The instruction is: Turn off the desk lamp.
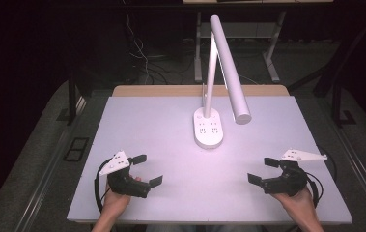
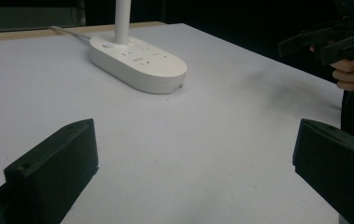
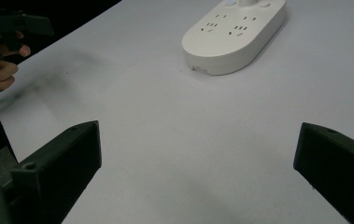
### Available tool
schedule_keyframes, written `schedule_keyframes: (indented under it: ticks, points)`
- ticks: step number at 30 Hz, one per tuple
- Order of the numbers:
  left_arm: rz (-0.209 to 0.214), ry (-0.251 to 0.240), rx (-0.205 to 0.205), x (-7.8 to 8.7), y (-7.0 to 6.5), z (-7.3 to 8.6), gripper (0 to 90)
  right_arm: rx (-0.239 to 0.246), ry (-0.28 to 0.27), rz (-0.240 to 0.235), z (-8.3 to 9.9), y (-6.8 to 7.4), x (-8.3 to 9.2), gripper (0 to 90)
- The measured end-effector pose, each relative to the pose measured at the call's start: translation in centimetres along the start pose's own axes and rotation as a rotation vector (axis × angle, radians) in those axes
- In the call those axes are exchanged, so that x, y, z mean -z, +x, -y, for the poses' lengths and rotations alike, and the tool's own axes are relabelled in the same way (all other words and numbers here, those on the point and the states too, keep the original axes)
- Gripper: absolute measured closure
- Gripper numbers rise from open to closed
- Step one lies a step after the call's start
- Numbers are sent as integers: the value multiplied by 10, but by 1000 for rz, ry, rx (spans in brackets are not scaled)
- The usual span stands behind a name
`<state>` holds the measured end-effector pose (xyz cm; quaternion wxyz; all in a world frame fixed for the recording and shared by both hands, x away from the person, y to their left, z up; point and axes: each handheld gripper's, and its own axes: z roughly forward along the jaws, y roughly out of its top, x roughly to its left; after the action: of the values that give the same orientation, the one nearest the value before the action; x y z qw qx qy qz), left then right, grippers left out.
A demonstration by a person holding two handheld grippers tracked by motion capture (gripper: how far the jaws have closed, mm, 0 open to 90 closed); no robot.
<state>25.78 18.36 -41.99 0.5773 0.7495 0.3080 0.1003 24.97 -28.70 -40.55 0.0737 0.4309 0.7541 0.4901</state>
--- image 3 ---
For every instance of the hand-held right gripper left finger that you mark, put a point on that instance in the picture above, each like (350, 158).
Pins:
(59, 171)

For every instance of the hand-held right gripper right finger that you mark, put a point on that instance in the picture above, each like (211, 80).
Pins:
(339, 168)

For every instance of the white power strip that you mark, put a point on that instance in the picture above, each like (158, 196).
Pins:
(233, 35)

